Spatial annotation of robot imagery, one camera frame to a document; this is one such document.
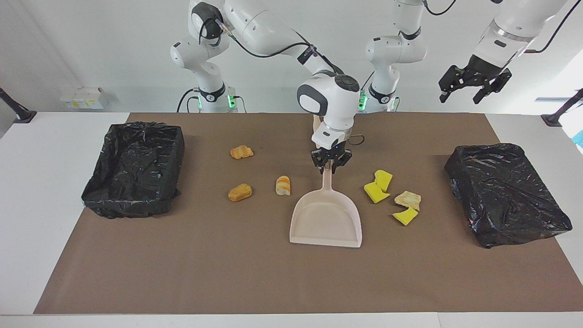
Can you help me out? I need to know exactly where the open bin with black liner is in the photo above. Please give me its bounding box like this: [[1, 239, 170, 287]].
[[81, 121, 185, 219]]

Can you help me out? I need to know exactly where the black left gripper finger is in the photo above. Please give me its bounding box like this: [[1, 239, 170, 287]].
[[473, 68, 512, 105], [439, 65, 472, 104]]

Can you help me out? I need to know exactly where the bin covered with black bag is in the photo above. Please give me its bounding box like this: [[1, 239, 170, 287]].
[[444, 143, 573, 249]]

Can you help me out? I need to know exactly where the beige bread chunk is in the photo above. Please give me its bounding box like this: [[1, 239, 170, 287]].
[[394, 190, 422, 212]]

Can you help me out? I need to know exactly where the brown table mat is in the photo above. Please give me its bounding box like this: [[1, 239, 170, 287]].
[[33, 113, 583, 315]]

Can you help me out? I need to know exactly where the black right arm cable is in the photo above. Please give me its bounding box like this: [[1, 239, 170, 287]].
[[199, 14, 366, 147]]

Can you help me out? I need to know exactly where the black stand post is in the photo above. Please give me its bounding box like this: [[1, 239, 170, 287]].
[[0, 87, 37, 124], [541, 89, 583, 128]]

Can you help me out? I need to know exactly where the beige plastic dustpan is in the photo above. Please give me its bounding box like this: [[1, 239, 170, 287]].
[[289, 165, 363, 248]]

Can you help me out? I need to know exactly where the white box with yellow label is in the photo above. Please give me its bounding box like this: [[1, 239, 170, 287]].
[[61, 87, 106, 110]]

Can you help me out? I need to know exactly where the brown oval bread roll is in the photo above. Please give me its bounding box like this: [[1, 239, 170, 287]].
[[228, 183, 253, 202]]

